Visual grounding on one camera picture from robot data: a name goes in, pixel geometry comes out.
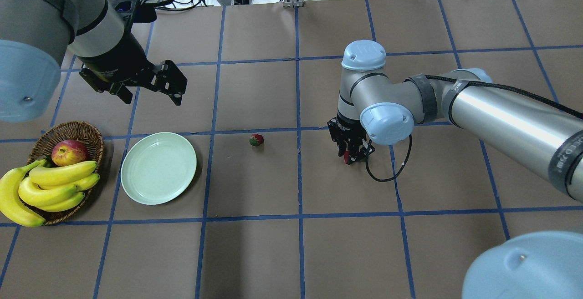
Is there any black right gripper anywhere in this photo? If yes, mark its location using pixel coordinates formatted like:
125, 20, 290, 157
327, 116, 376, 162

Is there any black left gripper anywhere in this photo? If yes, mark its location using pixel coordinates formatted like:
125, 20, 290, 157
80, 35, 188, 106

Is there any red strawberry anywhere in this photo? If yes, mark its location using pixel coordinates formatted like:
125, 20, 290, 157
249, 133, 264, 147
342, 150, 352, 166

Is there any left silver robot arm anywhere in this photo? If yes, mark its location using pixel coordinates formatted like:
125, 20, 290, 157
0, 0, 187, 123

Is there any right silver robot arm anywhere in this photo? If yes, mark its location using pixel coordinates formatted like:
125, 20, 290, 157
327, 40, 583, 299

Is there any light green plate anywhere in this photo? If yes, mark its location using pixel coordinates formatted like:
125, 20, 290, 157
120, 132, 197, 205

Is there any red apple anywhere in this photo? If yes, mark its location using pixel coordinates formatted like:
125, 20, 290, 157
51, 139, 89, 167

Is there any woven wicker basket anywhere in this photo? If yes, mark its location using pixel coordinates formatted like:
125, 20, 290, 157
25, 121, 105, 226

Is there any yellow banana bunch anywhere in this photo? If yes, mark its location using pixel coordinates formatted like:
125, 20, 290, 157
0, 159, 101, 227

